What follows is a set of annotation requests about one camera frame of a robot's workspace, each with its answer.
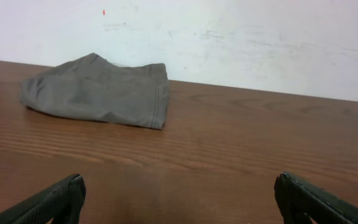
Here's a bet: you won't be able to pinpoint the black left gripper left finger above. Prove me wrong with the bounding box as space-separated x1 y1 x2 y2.
0 174 86 224

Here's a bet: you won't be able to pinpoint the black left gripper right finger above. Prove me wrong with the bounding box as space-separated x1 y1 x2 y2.
274 172 358 224

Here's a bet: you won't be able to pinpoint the grey shorts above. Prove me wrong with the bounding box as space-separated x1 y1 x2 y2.
20 53 169 129

